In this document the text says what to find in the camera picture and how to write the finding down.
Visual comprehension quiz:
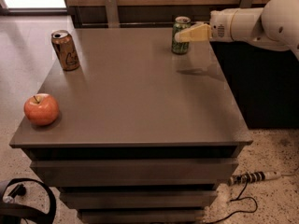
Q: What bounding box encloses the horizontal metal rail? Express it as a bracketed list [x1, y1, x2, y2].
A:
[81, 21, 174, 28]

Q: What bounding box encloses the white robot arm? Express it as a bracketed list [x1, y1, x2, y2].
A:
[175, 0, 299, 60]

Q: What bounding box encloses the brown soda can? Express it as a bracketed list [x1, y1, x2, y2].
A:
[51, 30, 80, 71]

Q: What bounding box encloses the green soda can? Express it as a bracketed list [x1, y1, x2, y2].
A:
[171, 16, 191, 54]

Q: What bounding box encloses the left metal wall bracket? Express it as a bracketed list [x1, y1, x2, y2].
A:
[104, 0, 120, 28]

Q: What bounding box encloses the white power strip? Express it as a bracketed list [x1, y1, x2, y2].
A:
[228, 171, 281, 186]

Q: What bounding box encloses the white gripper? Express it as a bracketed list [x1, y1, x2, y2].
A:
[175, 8, 237, 43]

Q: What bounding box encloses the red apple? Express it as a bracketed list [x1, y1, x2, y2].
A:
[23, 93, 59, 126]

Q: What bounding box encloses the grey drawer cabinet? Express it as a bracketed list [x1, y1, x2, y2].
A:
[11, 28, 251, 224]

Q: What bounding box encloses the black power cable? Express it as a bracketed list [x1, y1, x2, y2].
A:
[204, 179, 259, 224]

